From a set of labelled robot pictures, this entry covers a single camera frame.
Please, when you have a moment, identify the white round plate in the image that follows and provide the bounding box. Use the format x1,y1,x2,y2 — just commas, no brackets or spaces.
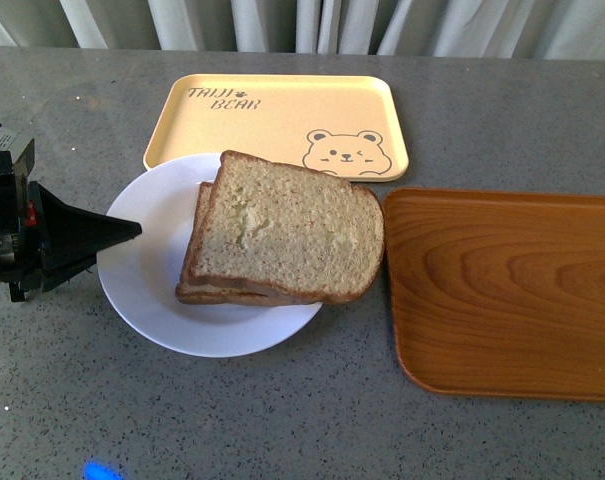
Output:
98,153,321,358

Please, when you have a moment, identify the brown wood-grain tray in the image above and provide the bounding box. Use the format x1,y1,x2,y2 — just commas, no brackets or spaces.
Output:
383,188,605,401

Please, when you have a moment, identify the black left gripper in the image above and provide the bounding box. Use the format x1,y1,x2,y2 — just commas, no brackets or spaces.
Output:
0,123,142,302

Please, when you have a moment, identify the grey curtain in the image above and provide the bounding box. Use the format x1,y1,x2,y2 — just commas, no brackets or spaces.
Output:
0,0,605,61

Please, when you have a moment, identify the yellow bear tray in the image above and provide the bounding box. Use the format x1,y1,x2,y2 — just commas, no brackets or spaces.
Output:
143,74,409,182

